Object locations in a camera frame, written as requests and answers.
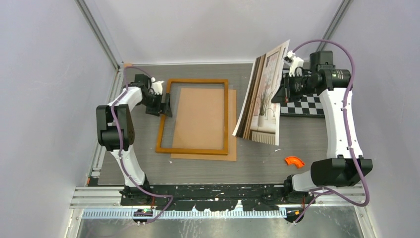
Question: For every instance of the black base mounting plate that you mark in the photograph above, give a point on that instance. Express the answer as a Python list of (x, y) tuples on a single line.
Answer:
[(215, 197)]

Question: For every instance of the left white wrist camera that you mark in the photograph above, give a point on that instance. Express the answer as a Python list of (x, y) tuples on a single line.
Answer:
[(156, 86)]

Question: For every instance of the brown fibreboard backing panel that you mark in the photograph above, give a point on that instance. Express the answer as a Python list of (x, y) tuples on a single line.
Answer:
[(199, 122)]

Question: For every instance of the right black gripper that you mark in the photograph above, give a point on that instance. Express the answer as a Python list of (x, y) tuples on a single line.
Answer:
[(280, 97)]

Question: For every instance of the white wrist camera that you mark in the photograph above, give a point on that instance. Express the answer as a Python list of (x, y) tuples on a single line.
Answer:
[(156, 86), (295, 63)]

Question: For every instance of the black white chessboard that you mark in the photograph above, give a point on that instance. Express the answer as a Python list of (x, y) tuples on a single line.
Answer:
[(308, 106)]

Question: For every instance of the orange curved plastic piece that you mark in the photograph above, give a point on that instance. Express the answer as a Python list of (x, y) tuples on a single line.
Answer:
[(295, 161)]

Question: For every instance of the plant window photo print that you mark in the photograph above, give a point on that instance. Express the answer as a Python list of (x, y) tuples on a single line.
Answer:
[(259, 117)]

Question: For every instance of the wooden picture frame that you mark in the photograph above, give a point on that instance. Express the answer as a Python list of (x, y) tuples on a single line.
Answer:
[(224, 150)]

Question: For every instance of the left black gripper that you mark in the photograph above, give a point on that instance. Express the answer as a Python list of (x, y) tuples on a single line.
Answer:
[(156, 111)]

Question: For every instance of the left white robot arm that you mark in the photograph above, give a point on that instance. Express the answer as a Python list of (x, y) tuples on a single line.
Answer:
[(115, 128)]

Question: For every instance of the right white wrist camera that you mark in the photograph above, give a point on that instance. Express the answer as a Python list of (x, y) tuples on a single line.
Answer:
[(295, 63)]

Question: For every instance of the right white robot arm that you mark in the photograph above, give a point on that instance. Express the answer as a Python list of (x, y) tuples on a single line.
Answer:
[(343, 171)]

